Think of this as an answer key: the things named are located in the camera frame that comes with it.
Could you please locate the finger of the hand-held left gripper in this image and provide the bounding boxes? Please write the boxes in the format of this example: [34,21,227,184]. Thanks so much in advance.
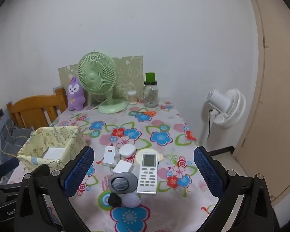
[30,164,51,178]

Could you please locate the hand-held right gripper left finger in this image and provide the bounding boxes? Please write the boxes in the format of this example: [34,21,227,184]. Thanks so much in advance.
[14,146,95,232]

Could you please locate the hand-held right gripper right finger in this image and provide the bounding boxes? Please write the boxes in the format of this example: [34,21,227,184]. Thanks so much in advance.
[193,146,279,232]

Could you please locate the white charger with red port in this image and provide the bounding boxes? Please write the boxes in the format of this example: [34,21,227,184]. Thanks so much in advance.
[104,146,116,165]

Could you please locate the yellow fabric storage box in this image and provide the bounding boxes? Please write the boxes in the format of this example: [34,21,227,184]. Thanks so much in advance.
[17,126,87,173]

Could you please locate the white cube charger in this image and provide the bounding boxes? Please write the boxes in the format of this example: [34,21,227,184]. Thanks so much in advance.
[112,159,134,174]

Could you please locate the white round case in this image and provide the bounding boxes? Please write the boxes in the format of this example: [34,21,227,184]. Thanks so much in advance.
[119,144,137,160]

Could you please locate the pale lilac egg-shaped ball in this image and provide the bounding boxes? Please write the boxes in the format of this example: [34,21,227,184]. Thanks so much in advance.
[122,193,142,208]

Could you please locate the white remote control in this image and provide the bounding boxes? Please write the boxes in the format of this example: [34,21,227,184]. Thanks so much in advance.
[137,153,159,195]

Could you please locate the cream round compact mirror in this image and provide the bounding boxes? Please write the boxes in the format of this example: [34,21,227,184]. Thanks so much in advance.
[135,148,164,167]

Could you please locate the grey plaid bedding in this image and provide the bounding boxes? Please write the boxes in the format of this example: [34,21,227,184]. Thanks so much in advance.
[0,121,33,174]

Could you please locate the wooden bed headboard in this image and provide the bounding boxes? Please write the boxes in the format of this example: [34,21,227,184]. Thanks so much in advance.
[7,88,68,128]

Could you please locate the white standing fan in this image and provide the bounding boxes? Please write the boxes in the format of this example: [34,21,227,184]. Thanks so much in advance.
[200,89,246,148]

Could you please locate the purple plush toy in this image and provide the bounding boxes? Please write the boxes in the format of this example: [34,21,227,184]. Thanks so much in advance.
[67,76,86,112]

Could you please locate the clear cotton swab container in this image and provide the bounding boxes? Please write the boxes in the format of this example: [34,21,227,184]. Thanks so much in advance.
[127,90,138,105]

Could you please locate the green desk fan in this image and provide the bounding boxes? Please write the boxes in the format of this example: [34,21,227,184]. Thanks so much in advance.
[78,51,128,114]

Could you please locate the glass jar with green lid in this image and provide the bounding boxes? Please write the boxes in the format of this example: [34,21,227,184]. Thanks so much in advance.
[144,72,159,108]

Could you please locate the beige patterned board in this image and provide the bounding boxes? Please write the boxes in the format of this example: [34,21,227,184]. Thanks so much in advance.
[58,55,144,109]

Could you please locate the black fan cable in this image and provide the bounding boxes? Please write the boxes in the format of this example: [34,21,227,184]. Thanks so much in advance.
[206,110,214,141]

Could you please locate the white fan cable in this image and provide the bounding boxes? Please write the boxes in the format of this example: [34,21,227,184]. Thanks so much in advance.
[86,103,107,112]

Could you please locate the orange handled scissors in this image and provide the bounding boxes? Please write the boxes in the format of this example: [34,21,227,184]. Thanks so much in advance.
[129,110,157,117]

